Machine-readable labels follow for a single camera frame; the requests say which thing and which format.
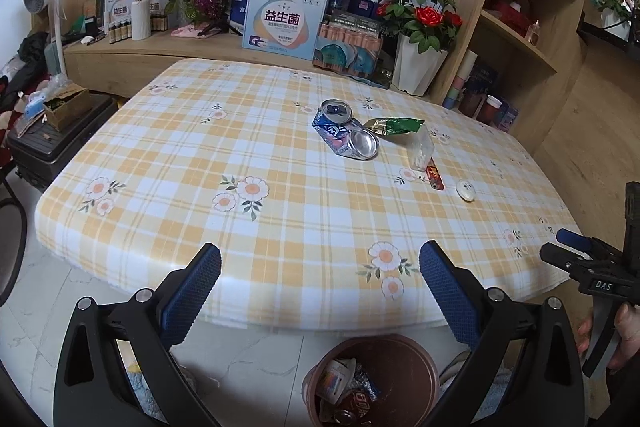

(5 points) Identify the black counter top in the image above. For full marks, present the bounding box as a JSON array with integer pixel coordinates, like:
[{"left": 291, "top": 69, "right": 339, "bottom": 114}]
[{"left": 577, "top": 22, "right": 640, "bottom": 52}]

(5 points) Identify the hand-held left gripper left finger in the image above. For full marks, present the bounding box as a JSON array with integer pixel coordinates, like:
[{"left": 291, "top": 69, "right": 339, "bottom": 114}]
[{"left": 53, "top": 243, "right": 222, "bottom": 427}]

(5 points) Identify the brown paper cup white rim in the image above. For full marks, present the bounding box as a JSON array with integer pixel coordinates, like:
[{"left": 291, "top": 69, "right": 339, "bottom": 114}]
[{"left": 482, "top": 94, "right": 502, "bottom": 125}]

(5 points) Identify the red printed sachet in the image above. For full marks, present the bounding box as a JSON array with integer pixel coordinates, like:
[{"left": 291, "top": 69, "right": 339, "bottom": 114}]
[{"left": 426, "top": 158, "right": 445, "bottom": 191}]

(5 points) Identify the floral print plastic lid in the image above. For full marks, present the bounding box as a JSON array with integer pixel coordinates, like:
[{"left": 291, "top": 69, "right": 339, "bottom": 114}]
[{"left": 317, "top": 359, "right": 357, "bottom": 404}]

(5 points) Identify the white faceted flower pot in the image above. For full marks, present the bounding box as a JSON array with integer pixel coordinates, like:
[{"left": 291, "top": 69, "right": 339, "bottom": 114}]
[{"left": 391, "top": 34, "right": 448, "bottom": 96}]

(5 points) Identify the brown paper bag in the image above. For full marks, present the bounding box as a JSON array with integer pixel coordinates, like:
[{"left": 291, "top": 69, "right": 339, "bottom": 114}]
[{"left": 82, "top": 0, "right": 108, "bottom": 28}]

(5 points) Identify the small black tripod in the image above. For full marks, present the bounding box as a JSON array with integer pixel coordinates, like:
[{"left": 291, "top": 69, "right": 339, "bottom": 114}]
[{"left": 197, "top": 14, "right": 243, "bottom": 38}]

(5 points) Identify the shrink-wrapped pink can pack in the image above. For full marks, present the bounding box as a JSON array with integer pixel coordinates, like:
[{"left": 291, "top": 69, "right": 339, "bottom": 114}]
[{"left": 314, "top": 10, "right": 383, "bottom": 75}]

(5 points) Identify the small blue box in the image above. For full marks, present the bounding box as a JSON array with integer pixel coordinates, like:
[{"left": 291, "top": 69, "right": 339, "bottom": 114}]
[{"left": 495, "top": 99, "right": 520, "bottom": 131}]

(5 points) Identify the yellow plaid floral tablecloth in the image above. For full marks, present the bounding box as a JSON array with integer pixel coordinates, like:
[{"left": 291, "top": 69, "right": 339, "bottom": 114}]
[{"left": 35, "top": 58, "right": 583, "bottom": 333}]

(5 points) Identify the red rose plant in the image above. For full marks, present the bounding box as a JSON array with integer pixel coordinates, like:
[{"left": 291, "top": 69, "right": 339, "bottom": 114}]
[{"left": 375, "top": 0, "right": 463, "bottom": 52}]

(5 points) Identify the clear plastic wrapper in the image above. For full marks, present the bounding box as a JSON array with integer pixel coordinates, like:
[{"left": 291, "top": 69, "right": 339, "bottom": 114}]
[{"left": 407, "top": 129, "right": 435, "bottom": 171}]

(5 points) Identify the red basket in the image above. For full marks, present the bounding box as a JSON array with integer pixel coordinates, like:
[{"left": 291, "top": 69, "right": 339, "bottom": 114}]
[{"left": 485, "top": 0, "right": 533, "bottom": 38}]

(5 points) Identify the open cardboard box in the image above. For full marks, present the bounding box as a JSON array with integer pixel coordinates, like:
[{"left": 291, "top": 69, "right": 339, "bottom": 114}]
[{"left": 42, "top": 87, "right": 92, "bottom": 131}]

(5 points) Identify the crushed blue soda can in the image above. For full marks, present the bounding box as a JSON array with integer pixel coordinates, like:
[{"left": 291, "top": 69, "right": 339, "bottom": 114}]
[{"left": 311, "top": 98, "right": 380, "bottom": 161}]

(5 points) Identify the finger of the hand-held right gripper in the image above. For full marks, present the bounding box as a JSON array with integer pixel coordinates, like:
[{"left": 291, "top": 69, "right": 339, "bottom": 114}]
[
  {"left": 556, "top": 228, "right": 598, "bottom": 258},
  {"left": 540, "top": 242, "right": 588, "bottom": 282}
]

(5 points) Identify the large white blue supplement box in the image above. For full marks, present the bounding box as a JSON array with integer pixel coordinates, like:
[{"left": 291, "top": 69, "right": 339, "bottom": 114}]
[{"left": 242, "top": 0, "right": 328, "bottom": 54}]

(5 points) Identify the dark blue gift box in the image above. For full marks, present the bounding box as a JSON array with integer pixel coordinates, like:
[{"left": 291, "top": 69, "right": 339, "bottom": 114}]
[{"left": 470, "top": 64, "right": 501, "bottom": 98}]

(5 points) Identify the pile of dark clothes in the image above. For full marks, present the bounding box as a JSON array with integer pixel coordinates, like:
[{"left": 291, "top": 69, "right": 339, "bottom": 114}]
[{"left": 0, "top": 32, "right": 51, "bottom": 108}]

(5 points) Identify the black suitcase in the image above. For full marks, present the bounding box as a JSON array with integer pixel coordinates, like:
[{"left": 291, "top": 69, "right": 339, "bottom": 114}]
[{"left": 5, "top": 92, "right": 118, "bottom": 188}]

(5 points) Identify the wooden sideboard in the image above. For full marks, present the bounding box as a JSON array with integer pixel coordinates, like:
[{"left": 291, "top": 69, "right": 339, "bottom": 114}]
[{"left": 62, "top": 29, "right": 396, "bottom": 95}]

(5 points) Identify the person's right hand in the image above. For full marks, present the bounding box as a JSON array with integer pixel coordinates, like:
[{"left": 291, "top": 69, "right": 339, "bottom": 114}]
[{"left": 576, "top": 302, "right": 640, "bottom": 372}]

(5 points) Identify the brown plastic waste bin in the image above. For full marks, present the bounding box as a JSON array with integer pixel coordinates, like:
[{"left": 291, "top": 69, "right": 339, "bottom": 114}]
[{"left": 306, "top": 333, "right": 441, "bottom": 427}]

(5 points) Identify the blue white carton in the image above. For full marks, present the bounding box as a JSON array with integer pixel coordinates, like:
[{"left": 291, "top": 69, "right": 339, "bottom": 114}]
[{"left": 231, "top": 0, "right": 253, "bottom": 28}]

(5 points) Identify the brown glass tumbler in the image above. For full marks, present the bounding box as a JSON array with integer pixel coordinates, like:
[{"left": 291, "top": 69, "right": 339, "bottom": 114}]
[{"left": 459, "top": 89, "right": 485, "bottom": 118}]

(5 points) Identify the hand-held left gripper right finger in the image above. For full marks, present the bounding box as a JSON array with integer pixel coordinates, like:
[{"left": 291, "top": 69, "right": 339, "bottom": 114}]
[{"left": 419, "top": 240, "right": 587, "bottom": 427}]

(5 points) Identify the purple flower bunch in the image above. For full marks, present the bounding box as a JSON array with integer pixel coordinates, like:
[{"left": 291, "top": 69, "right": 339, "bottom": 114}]
[{"left": 192, "top": 0, "right": 226, "bottom": 22}]

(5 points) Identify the stack of pastel cups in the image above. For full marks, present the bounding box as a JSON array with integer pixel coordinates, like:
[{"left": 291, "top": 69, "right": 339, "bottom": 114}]
[{"left": 444, "top": 49, "right": 478, "bottom": 108}]

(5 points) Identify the black chair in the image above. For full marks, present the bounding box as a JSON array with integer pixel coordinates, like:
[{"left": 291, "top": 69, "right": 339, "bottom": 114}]
[{"left": 0, "top": 167, "right": 27, "bottom": 308}]

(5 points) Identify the green foil snack bag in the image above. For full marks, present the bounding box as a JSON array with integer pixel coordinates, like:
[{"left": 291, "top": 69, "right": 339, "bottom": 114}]
[{"left": 362, "top": 117, "right": 426, "bottom": 138}]

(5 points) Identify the dark blue foil wrapper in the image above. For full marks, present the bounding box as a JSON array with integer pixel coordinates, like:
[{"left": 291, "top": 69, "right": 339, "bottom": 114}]
[{"left": 354, "top": 364, "right": 382, "bottom": 400}]

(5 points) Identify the white ribbed vase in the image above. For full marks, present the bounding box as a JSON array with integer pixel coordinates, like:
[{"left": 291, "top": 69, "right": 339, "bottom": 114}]
[{"left": 131, "top": 0, "right": 152, "bottom": 41}]

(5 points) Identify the white square flower pot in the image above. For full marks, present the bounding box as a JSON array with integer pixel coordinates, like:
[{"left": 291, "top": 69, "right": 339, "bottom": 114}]
[{"left": 600, "top": 9, "right": 631, "bottom": 40}]

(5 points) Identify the navy box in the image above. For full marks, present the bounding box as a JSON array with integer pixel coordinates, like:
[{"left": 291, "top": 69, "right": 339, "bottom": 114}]
[{"left": 350, "top": 0, "right": 381, "bottom": 18}]

